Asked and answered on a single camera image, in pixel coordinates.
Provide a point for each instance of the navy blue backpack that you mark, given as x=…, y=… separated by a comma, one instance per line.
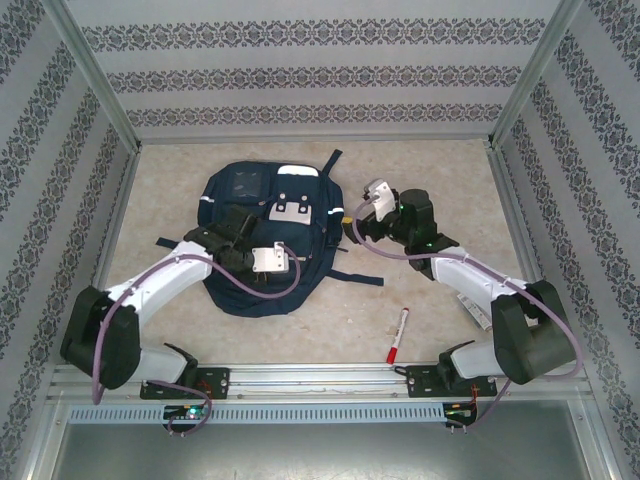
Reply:
x=260, y=300

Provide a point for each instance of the white marker with red cap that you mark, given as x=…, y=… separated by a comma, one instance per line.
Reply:
x=398, y=335

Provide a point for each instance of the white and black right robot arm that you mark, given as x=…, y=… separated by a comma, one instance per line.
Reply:
x=530, y=340

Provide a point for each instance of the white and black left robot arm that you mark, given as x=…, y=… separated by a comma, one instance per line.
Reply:
x=165, y=272

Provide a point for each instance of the white ruler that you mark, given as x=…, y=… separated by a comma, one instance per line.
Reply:
x=475, y=312

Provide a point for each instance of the small circuit board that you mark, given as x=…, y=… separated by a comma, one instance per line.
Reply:
x=192, y=412
x=457, y=412

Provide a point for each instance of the grey metal sheet panel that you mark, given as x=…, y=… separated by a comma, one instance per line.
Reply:
x=320, y=455

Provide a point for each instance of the long aluminium frame bar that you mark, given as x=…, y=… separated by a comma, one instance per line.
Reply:
x=425, y=139

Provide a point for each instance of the aluminium frame side bar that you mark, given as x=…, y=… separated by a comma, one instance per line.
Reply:
x=506, y=175
x=108, y=250

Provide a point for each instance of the aluminium mounting rail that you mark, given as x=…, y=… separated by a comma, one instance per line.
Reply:
x=310, y=375

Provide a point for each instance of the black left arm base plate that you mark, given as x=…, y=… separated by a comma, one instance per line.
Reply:
x=215, y=382

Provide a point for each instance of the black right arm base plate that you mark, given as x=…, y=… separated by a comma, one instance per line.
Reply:
x=420, y=382

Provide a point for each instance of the aluminium frame post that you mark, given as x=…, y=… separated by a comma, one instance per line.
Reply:
x=535, y=75
x=94, y=75

